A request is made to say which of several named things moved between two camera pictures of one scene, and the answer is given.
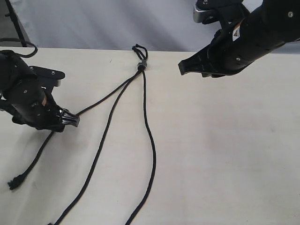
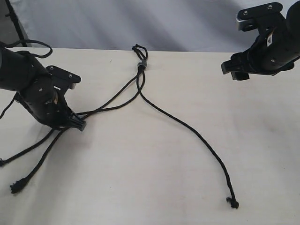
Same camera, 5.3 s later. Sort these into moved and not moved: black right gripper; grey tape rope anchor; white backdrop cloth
Moved: black right gripper
Not moved: white backdrop cloth; grey tape rope anchor
